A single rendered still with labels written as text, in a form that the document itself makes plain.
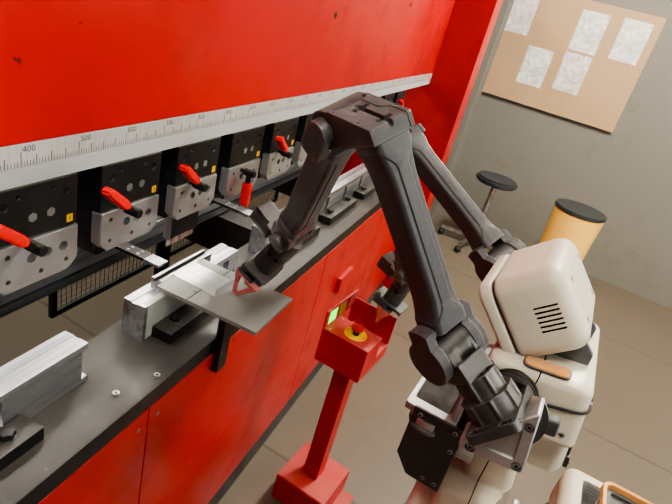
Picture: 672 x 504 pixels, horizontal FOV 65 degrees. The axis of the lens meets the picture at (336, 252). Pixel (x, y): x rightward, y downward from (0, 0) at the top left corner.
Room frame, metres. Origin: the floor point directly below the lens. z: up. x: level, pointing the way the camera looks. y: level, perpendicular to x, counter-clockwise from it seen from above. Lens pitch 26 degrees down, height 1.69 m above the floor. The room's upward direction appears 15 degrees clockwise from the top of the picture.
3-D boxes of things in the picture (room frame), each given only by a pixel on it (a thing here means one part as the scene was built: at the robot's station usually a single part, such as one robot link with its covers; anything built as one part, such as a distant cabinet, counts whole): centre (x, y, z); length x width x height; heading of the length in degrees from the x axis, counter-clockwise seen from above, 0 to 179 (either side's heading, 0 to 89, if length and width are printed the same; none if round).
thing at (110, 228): (0.88, 0.42, 1.26); 0.15 x 0.09 x 0.17; 164
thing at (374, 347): (1.40, -0.13, 0.75); 0.20 x 0.16 x 0.18; 157
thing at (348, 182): (2.31, 0.02, 0.92); 1.68 x 0.06 x 0.10; 164
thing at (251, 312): (1.05, 0.22, 1.00); 0.26 x 0.18 x 0.01; 74
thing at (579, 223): (4.12, -1.78, 0.32); 0.41 x 0.40 x 0.64; 158
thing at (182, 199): (1.07, 0.37, 1.26); 0.15 x 0.09 x 0.17; 164
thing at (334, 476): (1.39, -0.16, 0.06); 0.25 x 0.20 x 0.12; 67
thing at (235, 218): (1.78, 0.57, 0.81); 0.64 x 0.08 x 0.14; 74
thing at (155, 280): (1.13, 0.36, 0.98); 0.20 x 0.03 x 0.03; 164
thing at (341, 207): (2.05, 0.04, 0.89); 0.30 x 0.05 x 0.03; 164
